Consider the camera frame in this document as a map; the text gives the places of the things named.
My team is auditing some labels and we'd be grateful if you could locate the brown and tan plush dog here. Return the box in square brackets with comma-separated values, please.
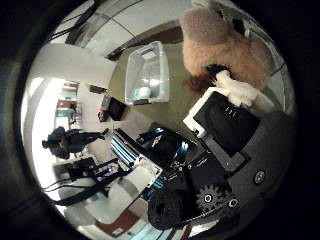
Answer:
[179, 1, 276, 96]

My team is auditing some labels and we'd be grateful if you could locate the clear plastic storage container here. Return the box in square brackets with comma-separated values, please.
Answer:
[124, 40, 170, 106]

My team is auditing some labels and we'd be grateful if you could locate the black box monitor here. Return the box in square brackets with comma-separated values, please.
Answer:
[106, 96, 128, 122]

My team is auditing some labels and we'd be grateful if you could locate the person in dark blue clothes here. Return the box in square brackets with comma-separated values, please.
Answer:
[41, 125, 110, 160]

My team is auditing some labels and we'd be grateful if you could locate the colourful shelf unit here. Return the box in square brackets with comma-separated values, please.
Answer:
[54, 79, 81, 125]

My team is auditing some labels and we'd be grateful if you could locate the thick black cable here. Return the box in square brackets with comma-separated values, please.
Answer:
[43, 169, 129, 207]

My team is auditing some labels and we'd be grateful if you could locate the black overhead cable bundle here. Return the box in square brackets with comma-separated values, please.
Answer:
[43, 0, 101, 46]

